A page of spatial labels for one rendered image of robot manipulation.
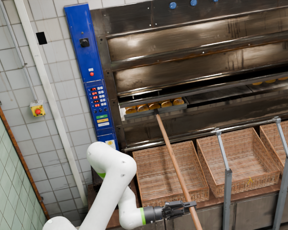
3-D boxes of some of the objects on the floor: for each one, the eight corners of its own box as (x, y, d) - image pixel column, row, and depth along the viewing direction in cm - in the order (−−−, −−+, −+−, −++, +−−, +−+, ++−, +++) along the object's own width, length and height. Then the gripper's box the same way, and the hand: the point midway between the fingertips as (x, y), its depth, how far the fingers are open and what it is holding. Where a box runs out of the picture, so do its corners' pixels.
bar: (142, 241, 285) (124, 146, 221) (268, 212, 295) (284, 114, 232) (148, 273, 259) (129, 175, 195) (285, 240, 269) (310, 138, 206)
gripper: (152, 198, 164) (194, 190, 165) (154, 217, 172) (194, 209, 174) (154, 209, 157) (198, 200, 159) (157, 228, 166) (198, 220, 168)
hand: (190, 206), depth 166 cm, fingers open, 3 cm apart
